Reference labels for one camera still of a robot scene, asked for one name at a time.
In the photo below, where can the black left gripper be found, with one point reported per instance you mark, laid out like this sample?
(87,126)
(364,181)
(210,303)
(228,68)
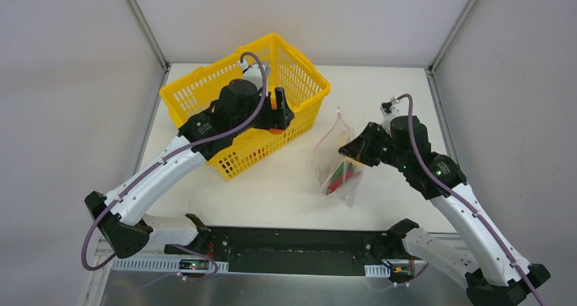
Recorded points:
(279,112)

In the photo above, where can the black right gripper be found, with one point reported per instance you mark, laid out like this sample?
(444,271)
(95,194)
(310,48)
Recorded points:
(369,143)

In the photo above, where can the orange tangerine with leaf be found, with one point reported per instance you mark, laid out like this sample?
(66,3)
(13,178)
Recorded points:
(278,115)

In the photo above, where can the dark green cucumber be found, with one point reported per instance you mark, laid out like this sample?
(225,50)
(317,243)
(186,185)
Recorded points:
(340,171)

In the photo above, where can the clear zip top bag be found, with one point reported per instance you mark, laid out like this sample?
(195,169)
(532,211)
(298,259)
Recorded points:
(326,158)

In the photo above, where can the red chili pepper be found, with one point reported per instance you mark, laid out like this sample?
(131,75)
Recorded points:
(336,182)

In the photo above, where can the yellow lemon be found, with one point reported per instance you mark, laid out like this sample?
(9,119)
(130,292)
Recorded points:
(354,165)

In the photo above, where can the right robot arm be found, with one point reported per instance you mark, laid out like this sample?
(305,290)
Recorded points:
(490,269)

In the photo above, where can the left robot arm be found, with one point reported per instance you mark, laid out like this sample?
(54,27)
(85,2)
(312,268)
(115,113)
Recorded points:
(121,213)

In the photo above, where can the yellow plastic basket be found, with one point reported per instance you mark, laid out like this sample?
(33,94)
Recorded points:
(304,87)

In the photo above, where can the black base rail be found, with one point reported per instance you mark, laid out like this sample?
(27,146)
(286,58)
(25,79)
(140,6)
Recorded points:
(300,251)

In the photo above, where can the white slotted cable duct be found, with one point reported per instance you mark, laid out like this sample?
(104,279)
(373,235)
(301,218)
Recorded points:
(164,265)

